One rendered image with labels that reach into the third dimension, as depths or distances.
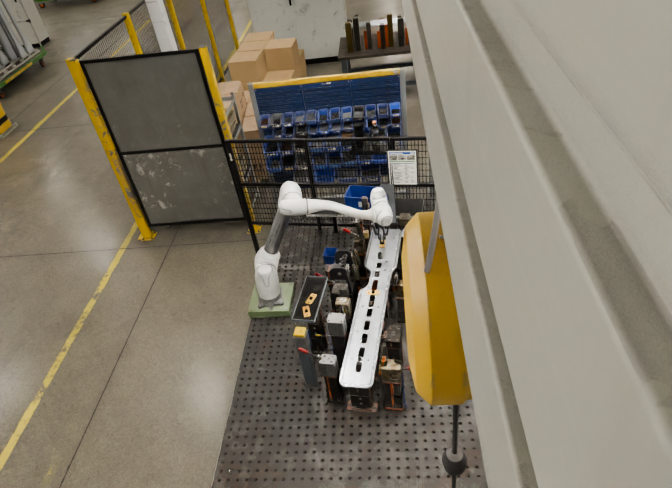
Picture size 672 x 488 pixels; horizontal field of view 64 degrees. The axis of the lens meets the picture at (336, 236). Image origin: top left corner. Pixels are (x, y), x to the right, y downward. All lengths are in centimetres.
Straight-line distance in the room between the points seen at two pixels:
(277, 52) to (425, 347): 742
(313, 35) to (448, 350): 955
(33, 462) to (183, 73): 330
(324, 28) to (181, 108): 497
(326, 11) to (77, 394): 711
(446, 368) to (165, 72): 490
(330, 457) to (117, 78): 376
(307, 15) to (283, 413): 755
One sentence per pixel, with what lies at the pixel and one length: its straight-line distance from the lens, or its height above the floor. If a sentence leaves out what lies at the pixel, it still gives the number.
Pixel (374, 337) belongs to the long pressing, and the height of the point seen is 100.
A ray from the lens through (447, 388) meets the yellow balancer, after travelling 38.
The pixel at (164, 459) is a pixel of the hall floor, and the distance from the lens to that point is 425.
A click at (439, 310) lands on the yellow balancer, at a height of 313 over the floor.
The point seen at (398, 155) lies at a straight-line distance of 396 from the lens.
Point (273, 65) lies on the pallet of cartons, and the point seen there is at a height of 82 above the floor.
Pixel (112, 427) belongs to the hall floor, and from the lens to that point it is 459.
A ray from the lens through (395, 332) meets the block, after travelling 314.
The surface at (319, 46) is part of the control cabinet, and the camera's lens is 989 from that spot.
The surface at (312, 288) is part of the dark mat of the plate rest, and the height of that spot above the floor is 116.
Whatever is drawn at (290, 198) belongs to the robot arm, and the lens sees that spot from 343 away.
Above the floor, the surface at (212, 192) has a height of 51.
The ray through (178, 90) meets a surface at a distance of 519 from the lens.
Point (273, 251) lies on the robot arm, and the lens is 379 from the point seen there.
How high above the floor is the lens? 338
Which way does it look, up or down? 38 degrees down
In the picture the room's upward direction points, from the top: 9 degrees counter-clockwise
